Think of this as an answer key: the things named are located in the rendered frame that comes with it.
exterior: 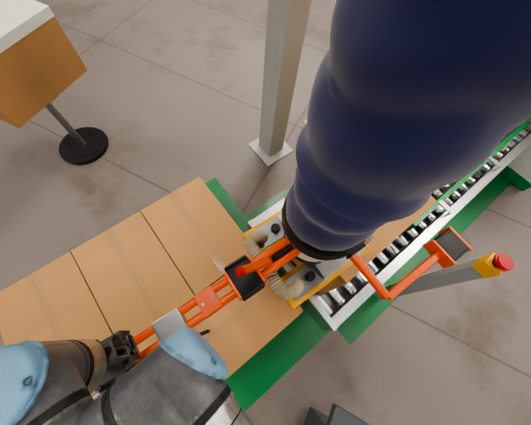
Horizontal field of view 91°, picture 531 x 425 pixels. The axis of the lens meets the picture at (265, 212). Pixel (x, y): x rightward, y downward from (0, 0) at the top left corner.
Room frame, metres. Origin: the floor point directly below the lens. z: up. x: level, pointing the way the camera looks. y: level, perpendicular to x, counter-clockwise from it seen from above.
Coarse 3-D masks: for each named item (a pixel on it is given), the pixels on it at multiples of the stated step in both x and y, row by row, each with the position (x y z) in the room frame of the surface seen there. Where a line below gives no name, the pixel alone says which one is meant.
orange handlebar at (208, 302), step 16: (288, 240) 0.24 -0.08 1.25; (256, 256) 0.19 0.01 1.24; (288, 256) 0.20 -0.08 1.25; (352, 256) 0.23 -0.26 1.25; (432, 256) 0.26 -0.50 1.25; (368, 272) 0.19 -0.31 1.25; (416, 272) 0.21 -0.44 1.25; (208, 288) 0.08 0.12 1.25; (384, 288) 0.15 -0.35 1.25; (400, 288) 0.16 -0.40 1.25; (192, 304) 0.04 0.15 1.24; (208, 304) 0.04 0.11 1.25; (224, 304) 0.05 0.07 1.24; (192, 320) 0.00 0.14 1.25; (144, 336) -0.05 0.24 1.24; (144, 352) -0.08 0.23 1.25
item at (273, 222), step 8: (272, 216) 0.37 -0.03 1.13; (264, 224) 0.33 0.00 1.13; (272, 224) 0.32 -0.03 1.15; (280, 224) 0.34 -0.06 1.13; (248, 232) 0.29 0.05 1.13; (272, 232) 0.30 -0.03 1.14; (280, 232) 0.31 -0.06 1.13; (272, 240) 0.28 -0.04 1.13; (280, 240) 0.28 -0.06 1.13; (264, 248) 0.25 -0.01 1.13
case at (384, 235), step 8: (432, 200) 0.65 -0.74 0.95; (424, 208) 0.60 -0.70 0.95; (416, 216) 0.55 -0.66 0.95; (384, 224) 0.49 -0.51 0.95; (392, 224) 0.49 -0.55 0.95; (400, 224) 0.50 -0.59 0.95; (408, 224) 0.50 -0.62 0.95; (376, 232) 0.44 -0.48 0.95; (384, 232) 0.45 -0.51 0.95; (392, 232) 0.46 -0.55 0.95; (400, 232) 0.46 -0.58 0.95; (376, 240) 0.41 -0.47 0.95; (384, 240) 0.41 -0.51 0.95; (392, 240) 0.42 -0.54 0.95; (376, 248) 0.37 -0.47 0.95; (384, 248) 0.38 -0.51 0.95; (368, 256) 0.33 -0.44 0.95; (296, 264) 0.35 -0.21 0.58; (344, 272) 0.25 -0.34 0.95; (352, 272) 0.26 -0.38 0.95; (336, 280) 0.23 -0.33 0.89; (344, 280) 0.22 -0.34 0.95; (328, 288) 0.22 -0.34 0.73
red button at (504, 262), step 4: (496, 256) 0.38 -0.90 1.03; (500, 256) 0.38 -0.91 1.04; (504, 256) 0.39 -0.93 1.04; (508, 256) 0.39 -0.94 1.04; (492, 260) 0.38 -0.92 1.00; (496, 260) 0.37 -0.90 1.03; (500, 260) 0.37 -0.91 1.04; (504, 260) 0.37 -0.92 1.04; (508, 260) 0.38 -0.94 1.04; (492, 264) 0.36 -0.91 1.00; (496, 264) 0.35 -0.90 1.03; (500, 264) 0.35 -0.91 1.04; (504, 264) 0.36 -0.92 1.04; (508, 264) 0.36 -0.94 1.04; (512, 264) 0.36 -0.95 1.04; (500, 268) 0.34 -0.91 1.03; (504, 268) 0.34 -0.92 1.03; (508, 268) 0.34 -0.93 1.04; (512, 268) 0.35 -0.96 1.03
